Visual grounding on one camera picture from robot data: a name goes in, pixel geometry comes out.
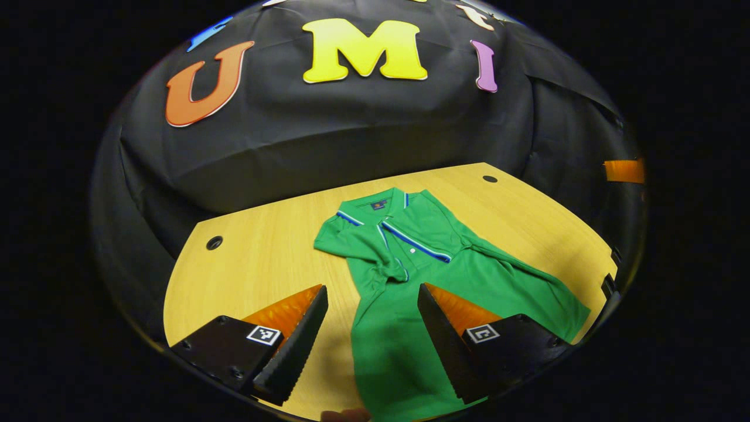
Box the green T-shirt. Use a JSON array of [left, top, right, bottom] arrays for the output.
[[313, 188, 591, 422]]

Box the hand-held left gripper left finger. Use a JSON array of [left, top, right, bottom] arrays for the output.
[[170, 284, 329, 407]]

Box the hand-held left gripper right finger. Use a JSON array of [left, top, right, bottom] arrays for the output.
[[417, 283, 574, 405]]

